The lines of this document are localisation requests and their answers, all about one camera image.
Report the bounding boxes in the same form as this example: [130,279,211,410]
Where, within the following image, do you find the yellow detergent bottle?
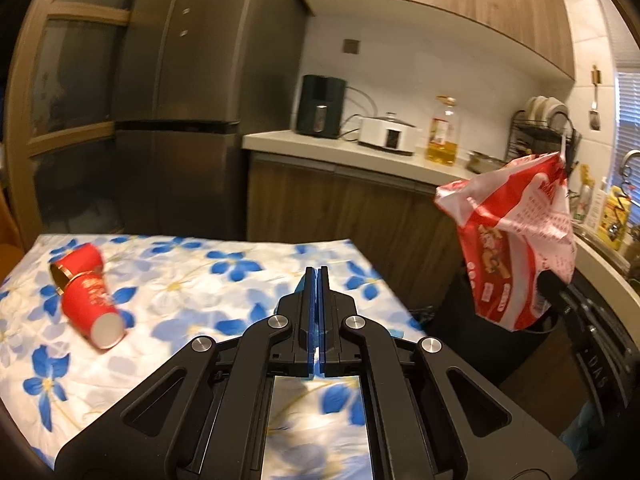
[597,184,631,252]

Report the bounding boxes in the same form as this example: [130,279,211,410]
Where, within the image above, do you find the red paper cup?
[48,242,105,297]
[60,272,126,350]

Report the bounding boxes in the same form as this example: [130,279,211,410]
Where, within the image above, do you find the window blinds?
[615,72,640,162]

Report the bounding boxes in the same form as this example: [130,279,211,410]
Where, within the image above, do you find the hanging metal spatula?
[588,64,602,130]

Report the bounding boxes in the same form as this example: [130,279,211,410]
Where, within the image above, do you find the black round trash bin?
[424,265,562,387]

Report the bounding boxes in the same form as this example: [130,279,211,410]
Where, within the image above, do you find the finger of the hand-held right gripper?
[537,269,577,312]

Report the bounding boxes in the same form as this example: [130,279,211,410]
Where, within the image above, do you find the cooking oil bottle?
[424,94,460,165]

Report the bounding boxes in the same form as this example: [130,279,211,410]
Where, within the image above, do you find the wooden chair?
[0,194,24,282]

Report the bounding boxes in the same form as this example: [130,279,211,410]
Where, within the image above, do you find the power cable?
[342,87,379,141]

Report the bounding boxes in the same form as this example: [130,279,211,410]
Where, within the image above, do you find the grey steel refrigerator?
[107,0,322,242]

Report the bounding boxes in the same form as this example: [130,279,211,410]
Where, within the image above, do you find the red and white plastic bag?
[433,152,577,332]

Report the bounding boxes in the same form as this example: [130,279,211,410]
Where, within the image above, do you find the white slow cooker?
[357,112,419,157]

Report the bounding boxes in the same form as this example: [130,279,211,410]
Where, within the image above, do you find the black wire dish rack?
[509,109,577,172]

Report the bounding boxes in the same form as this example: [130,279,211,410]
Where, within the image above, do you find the floral blue tablecloth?
[0,233,427,480]

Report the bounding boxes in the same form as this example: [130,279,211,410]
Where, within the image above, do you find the small printed can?
[574,182,594,224]

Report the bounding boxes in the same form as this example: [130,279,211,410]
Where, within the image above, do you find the black air fryer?
[294,74,348,140]

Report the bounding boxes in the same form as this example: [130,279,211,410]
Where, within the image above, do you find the chrome faucet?
[621,149,640,182]

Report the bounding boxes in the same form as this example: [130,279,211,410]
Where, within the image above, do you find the wooden door with glass panes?
[4,0,135,247]

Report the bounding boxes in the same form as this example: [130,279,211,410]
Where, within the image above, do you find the steel bowl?
[467,149,507,174]

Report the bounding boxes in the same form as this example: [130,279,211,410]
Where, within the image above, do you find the wooden upper cabinet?
[295,0,576,81]

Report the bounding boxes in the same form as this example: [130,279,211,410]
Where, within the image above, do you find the kitchen counter with wooden cabinets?
[242,129,640,401]

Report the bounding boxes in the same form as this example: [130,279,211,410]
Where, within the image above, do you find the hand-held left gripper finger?
[54,266,320,480]
[319,266,574,480]

